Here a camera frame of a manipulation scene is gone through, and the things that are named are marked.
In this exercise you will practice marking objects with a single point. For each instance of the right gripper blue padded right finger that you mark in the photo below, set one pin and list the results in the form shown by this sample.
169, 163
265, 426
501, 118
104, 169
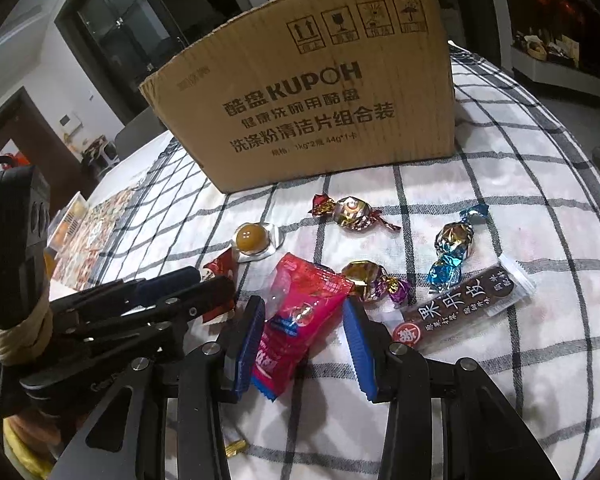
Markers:
483, 437

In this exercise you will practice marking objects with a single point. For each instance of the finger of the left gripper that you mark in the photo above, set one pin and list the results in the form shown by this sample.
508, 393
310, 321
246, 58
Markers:
184, 305
119, 294

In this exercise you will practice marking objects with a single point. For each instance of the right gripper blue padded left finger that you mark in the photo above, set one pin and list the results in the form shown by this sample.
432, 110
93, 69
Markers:
125, 435

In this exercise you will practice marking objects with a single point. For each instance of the small dark red packet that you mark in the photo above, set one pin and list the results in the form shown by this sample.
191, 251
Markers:
219, 279

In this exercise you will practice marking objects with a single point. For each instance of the amber jelly cup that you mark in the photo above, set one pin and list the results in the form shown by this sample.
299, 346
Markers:
256, 241

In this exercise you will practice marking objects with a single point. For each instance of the pink red snack packet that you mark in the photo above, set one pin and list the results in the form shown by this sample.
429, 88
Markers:
303, 298

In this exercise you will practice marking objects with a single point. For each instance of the long brown white snack bar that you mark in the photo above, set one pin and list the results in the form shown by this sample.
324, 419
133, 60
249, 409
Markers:
459, 311

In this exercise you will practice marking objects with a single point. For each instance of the purple gold candy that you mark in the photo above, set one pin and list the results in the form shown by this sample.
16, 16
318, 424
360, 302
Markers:
371, 282

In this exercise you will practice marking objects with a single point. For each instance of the red gold candy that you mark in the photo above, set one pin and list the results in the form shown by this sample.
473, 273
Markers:
350, 213

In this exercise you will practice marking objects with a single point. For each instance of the blue gold candy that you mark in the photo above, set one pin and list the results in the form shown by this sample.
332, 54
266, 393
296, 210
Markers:
453, 246

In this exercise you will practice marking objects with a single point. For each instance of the white gold-ended candy packet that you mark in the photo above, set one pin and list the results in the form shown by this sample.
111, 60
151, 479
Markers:
236, 447

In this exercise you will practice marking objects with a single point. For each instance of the floral patterned mat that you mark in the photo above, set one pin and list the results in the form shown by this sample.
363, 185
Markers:
75, 264

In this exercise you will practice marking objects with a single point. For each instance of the red white door poster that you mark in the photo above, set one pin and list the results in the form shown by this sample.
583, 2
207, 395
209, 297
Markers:
15, 157

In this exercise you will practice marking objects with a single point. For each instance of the clear plastic food container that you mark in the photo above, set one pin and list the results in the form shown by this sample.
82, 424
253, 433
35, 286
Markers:
66, 222

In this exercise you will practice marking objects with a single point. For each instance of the grey dining chair left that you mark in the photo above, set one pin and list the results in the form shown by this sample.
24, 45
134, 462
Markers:
145, 127

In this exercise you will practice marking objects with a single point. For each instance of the glass sliding door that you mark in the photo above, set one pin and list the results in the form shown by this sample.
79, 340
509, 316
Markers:
118, 44

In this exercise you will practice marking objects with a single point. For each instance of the checkered grey white tablecloth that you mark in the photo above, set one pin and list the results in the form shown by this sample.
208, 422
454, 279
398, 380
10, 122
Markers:
500, 243

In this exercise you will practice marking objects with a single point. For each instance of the brown cardboard box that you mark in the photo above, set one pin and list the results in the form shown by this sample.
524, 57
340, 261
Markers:
296, 88

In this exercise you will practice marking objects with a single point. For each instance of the white low cabinet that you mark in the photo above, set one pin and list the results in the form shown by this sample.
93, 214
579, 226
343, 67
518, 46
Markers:
554, 74

